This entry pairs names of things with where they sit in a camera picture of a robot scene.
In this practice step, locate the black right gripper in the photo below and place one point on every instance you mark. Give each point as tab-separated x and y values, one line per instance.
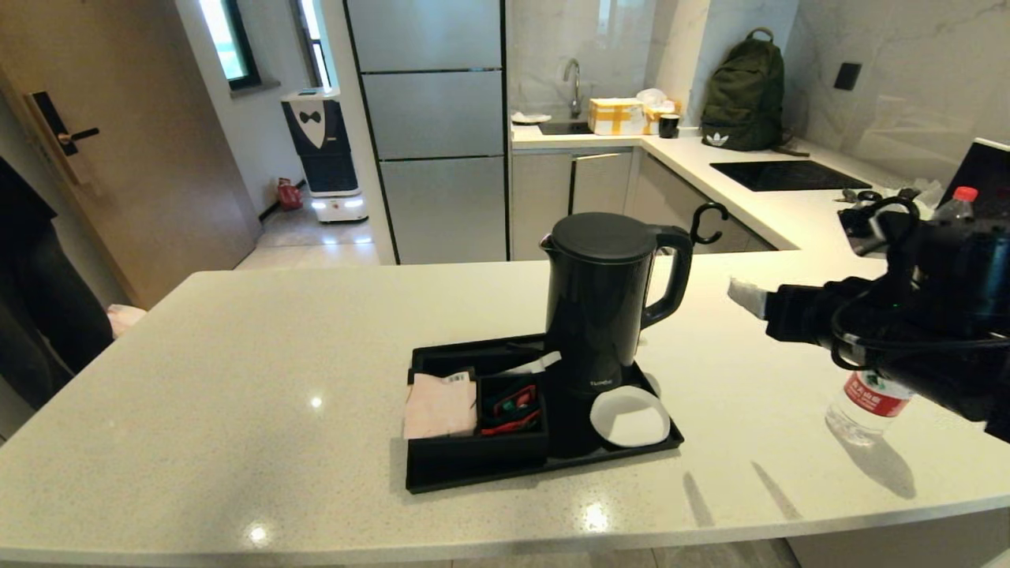
836	319

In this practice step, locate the black electric kettle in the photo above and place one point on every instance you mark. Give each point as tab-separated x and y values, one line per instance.
596	308

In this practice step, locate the clear water bottle red label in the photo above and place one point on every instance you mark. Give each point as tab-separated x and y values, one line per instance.
868	410
959	203

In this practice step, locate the black cup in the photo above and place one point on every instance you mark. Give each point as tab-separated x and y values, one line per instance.
669	126

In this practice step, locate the black curved hook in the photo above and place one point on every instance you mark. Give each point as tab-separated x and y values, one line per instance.
708	217

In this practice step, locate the black induction cooktop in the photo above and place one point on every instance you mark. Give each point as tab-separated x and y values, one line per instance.
789	175

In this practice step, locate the small black round object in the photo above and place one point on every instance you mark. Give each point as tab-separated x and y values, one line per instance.
868	195

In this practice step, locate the white round saucer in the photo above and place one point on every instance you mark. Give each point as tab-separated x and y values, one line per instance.
630	416

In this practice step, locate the grey kitchen cabinet unit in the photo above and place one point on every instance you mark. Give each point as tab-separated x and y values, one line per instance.
584	197

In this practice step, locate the dark green backpack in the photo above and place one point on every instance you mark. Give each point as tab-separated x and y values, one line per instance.
746	95

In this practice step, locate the white plastic bag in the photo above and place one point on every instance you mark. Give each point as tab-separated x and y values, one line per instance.
659	101

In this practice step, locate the white sachet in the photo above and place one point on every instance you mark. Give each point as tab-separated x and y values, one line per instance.
536	363

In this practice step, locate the cardboard box yellow tape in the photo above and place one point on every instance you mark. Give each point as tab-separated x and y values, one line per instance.
617	117

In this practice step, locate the black serving tray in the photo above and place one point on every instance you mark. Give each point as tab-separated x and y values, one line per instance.
568	461

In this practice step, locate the kitchen sink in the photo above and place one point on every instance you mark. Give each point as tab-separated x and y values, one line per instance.
564	127

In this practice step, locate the black monitor screen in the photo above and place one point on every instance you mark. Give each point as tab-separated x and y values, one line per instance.
986	177

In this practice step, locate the chrome kitchen faucet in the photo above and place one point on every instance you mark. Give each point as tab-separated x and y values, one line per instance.
574	83

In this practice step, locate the white plate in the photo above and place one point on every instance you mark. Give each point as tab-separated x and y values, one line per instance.
530	117

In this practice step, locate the black organizer box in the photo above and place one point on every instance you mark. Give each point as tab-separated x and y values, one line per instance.
477	454

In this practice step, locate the pink napkin pack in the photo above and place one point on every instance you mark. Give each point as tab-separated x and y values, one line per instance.
440	406

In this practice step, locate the steel refrigerator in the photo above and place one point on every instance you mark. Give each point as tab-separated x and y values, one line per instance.
434	134

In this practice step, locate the delivery robot with bowtie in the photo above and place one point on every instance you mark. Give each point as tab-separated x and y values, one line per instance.
323	158

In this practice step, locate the red fire extinguisher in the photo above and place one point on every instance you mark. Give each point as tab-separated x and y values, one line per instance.
289	195

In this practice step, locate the dark framed window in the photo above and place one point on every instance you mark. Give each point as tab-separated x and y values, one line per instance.
229	39
314	43

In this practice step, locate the brown wooden door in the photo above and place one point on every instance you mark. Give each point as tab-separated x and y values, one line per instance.
142	181

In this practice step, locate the pink plastic bag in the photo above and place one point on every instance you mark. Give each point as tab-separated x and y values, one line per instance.
125	319

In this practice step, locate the dark wall socket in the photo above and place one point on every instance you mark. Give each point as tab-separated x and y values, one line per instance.
848	76

